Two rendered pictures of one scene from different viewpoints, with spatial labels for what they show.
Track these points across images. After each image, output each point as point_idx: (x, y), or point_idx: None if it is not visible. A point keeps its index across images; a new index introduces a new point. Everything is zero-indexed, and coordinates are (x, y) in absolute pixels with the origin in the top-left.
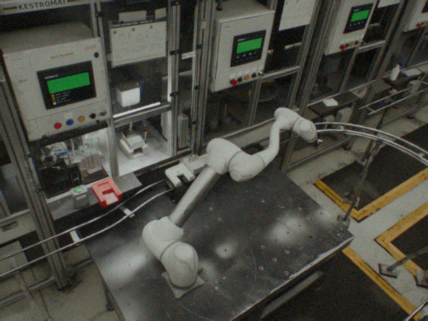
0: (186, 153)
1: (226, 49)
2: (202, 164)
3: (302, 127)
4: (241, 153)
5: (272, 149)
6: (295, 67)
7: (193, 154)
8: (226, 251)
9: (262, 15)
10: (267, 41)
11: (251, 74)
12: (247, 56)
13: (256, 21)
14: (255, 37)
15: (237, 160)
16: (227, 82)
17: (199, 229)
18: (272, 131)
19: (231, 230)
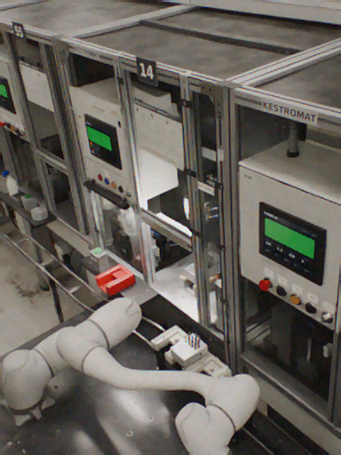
0: (218, 340)
1: (251, 216)
2: (186, 356)
3: (181, 410)
4: (91, 325)
5: (116, 371)
6: None
7: (226, 354)
8: (68, 449)
9: (315, 196)
10: (337, 261)
11: (306, 301)
12: (287, 256)
13: (303, 200)
14: (299, 229)
15: (77, 325)
16: (261, 277)
17: (108, 410)
18: (172, 371)
19: (108, 452)
